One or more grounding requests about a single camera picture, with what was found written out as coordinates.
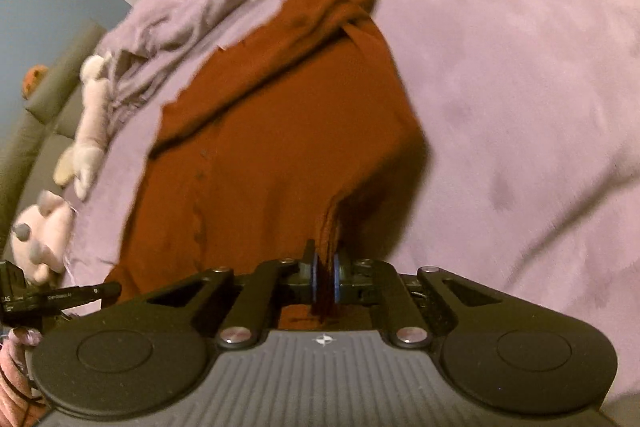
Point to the rust brown sweater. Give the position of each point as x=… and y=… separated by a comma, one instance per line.
x=280, y=147

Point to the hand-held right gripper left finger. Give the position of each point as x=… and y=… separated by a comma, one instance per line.
x=315, y=281

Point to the pink plush toy grey feet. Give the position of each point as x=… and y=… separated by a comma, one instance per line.
x=47, y=227

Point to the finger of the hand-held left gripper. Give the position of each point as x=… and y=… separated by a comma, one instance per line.
x=80, y=294

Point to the orange plush toy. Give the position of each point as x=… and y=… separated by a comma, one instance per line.
x=34, y=79

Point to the grey padded headboard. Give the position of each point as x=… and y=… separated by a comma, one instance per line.
x=45, y=122

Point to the long cream plush toy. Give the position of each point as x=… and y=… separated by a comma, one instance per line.
x=95, y=117

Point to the purple bed blanket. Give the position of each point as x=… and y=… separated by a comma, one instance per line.
x=500, y=107

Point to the person's left hand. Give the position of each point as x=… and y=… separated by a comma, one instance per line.
x=22, y=338

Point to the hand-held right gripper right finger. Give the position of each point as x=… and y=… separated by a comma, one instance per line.
x=337, y=281

